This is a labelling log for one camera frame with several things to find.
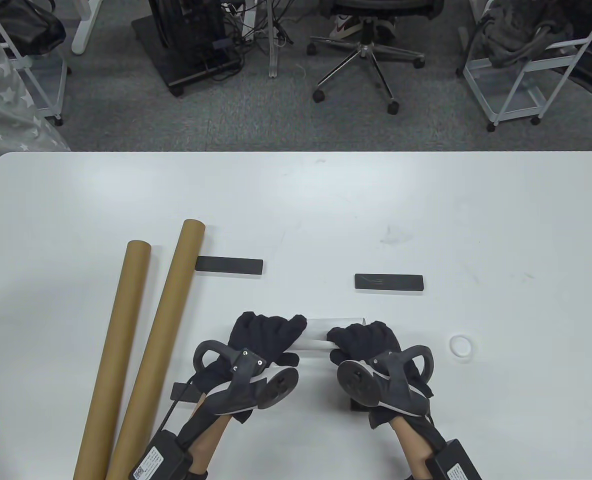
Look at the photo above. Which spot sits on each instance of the person's left hand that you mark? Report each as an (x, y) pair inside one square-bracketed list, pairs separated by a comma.
[(261, 337)]

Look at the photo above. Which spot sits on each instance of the person's right hand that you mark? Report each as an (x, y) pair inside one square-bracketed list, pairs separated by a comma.
[(368, 340)]

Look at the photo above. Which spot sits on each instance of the grey hand controller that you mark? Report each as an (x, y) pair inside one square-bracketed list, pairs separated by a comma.
[(361, 382), (241, 395)]

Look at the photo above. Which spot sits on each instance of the white cartoon figures poster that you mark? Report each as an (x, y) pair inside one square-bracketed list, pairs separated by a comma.
[(318, 332)]

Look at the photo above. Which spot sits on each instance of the black rectangular weight bar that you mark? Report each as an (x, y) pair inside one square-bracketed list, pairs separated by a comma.
[(389, 282), (181, 392), (358, 405), (231, 265)]

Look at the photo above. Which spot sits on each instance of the brown cardboard mailing tube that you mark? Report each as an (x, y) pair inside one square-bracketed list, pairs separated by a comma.
[(176, 280), (126, 310)]

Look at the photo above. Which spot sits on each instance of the person's right forearm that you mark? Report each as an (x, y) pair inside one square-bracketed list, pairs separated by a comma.
[(413, 445)]

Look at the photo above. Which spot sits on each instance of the white desk leg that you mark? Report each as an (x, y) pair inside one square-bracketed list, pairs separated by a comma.
[(83, 35), (274, 60)]

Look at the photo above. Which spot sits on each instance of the white wheeled cart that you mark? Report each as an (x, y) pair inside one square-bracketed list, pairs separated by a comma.
[(506, 95), (51, 85)]

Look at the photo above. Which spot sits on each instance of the black office chair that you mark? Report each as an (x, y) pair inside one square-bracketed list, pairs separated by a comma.
[(363, 47)]

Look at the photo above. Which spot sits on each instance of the black wheeled equipment stand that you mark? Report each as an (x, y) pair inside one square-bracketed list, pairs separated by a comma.
[(176, 55)]

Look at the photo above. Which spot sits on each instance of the grey backpack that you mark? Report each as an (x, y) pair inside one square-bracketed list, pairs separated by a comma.
[(521, 30)]

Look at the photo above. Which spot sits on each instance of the black bag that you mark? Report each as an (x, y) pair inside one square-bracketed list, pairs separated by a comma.
[(31, 30)]

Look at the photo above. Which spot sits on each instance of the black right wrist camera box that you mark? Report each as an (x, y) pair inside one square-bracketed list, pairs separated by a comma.
[(453, 462)]

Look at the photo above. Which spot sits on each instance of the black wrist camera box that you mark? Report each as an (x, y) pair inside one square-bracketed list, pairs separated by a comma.
[(158, 457), (453, 462)]

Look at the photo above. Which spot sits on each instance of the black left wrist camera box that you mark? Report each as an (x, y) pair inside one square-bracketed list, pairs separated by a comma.
[(158, 457)]

